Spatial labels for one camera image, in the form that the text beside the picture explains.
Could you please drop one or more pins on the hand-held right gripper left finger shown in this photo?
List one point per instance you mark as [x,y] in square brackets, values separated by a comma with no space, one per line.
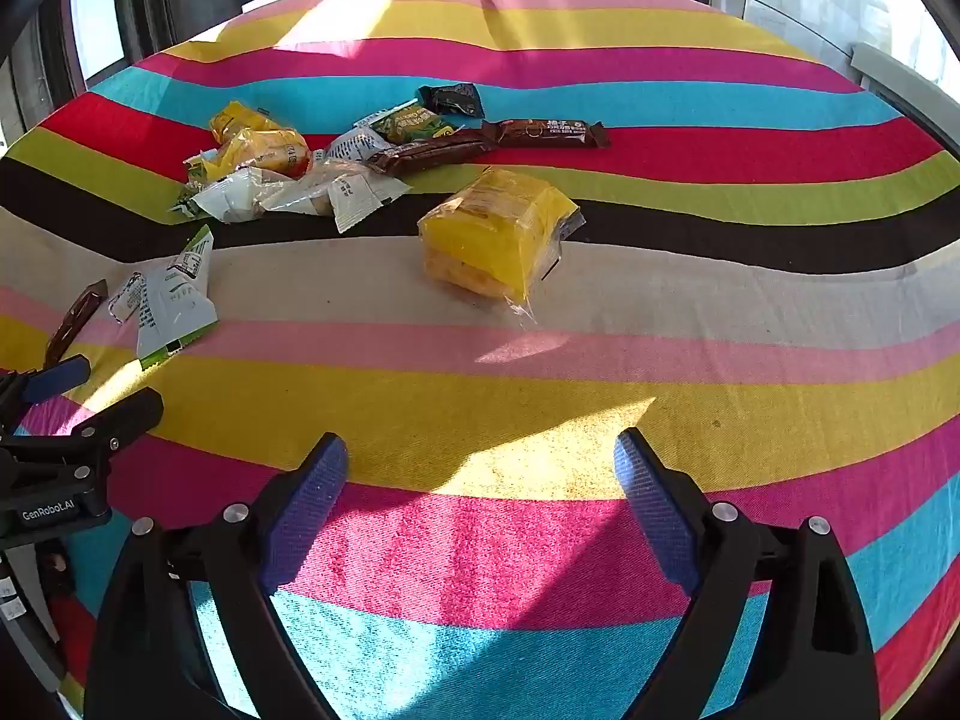
[307,510]

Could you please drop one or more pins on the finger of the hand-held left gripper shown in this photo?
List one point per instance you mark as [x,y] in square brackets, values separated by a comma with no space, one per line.
[56,379]
[124,416]

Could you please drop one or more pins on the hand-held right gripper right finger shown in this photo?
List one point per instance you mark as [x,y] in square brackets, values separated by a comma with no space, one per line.
[652,510]

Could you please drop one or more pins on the large yellow snack packet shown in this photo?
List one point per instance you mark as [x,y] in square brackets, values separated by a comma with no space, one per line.
[487,232]

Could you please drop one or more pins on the white blue-patterned snack packet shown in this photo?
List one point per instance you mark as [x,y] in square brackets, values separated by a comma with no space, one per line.
[352,144]

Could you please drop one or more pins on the green patterned snack packet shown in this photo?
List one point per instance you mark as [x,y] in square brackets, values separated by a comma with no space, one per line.
[411,124]

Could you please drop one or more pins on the glossy brown snack bar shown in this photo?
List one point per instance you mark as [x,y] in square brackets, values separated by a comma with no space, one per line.
[75,315]
[427,154]

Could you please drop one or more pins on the white green-edged snack packet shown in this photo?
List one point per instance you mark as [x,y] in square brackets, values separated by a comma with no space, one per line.
[176,307]

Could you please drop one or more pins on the striped colourful cloth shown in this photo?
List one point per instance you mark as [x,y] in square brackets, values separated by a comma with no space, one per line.
[675,360]

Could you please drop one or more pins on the crinkled white snack packet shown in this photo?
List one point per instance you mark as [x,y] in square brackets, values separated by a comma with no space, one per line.
[232,199]

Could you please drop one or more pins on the tiny green snack packet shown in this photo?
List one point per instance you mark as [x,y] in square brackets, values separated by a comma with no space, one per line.
[199,171]

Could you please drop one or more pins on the small yellow snack packet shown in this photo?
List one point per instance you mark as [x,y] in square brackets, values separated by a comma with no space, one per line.
[270,151]
[240,120]

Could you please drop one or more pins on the clear white snack packet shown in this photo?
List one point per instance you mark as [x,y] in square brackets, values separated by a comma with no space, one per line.
[349,199]

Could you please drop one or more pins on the brown snack bar light print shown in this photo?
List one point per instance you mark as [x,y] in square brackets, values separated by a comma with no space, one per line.
[544,133]

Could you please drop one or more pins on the small dark snack packet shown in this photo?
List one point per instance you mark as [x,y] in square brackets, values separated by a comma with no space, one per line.
[454,99]

